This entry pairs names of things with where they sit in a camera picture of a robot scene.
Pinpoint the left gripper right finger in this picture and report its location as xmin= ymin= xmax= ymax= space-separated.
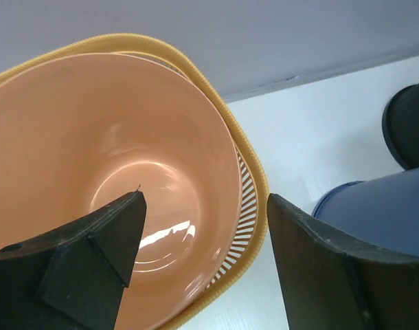
xmin=267 ymin=194 xmax=419 ymax=329

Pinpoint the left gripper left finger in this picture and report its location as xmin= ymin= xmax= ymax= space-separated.
xmin=0 ymin=190 xmax=147 ymax=329

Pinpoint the blue plastic bucket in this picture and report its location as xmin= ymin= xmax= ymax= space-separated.
xmin=312 ymin=168 xmax=419 ymax=256

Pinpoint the yellow slotted basket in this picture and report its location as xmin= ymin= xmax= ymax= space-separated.
xmin=0 ymin=33 xmax=269 ymax=329

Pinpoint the orange bucket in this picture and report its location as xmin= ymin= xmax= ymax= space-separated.
xmin=0 ymin=53 xmax=242 ymax=329

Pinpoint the black ribbed bucket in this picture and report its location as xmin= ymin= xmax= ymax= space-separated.
xmin=382 ymin=83 xmax=419 ymax=170

